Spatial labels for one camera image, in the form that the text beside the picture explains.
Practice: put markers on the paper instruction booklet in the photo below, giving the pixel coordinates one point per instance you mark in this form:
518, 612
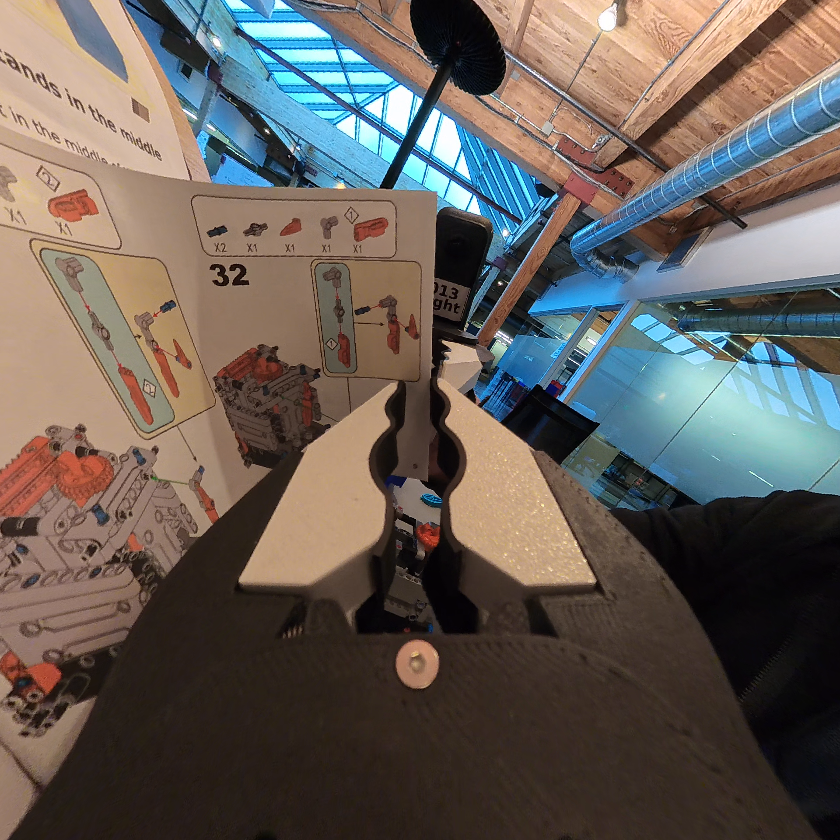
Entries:
164, 328

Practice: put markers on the ceiling light bulb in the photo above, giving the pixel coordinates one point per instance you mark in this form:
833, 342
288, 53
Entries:
607, 18

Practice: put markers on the wooden support post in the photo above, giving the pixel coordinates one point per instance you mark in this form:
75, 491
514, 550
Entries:
538, 256

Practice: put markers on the wooden backing board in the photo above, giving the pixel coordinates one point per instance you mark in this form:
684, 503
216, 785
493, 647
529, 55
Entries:
199, 164

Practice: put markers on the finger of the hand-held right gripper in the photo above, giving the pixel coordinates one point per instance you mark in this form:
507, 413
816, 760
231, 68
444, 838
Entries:
469, 364

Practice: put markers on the grey orange toy brick model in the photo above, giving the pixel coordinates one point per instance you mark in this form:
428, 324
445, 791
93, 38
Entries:
407, 577

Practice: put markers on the silver ventilation duct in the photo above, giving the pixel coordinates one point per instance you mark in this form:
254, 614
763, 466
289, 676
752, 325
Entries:
722, 151

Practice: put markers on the black office chair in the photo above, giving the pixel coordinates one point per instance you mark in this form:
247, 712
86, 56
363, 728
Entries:
551, 426

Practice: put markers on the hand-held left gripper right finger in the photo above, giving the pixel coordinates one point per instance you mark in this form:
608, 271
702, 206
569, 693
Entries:
525, 518

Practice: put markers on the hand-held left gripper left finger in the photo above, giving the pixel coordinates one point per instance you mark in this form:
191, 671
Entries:
315, 518

